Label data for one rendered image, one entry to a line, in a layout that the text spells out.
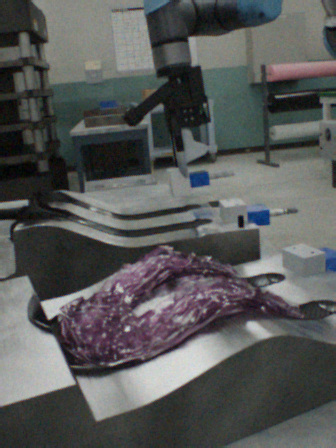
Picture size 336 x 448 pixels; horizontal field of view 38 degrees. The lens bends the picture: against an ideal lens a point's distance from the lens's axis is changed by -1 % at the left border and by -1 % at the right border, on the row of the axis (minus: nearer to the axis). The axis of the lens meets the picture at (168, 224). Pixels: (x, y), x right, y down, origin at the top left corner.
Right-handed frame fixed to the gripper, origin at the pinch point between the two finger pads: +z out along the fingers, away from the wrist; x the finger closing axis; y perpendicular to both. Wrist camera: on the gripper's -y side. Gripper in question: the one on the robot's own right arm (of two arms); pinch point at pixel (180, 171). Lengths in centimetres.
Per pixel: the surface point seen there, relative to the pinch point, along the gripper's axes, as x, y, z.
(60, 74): 625, -77, -105
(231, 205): -20.4, 5.2, 4.9
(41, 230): -25.4, -24.6, 2.4
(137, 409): -63, -13, 12
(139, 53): 623, 39, -115
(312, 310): -46.5, 7.6, 14.0
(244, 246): -24.8, 5.4, 10.9
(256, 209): -19.8, 9.4, 6.5
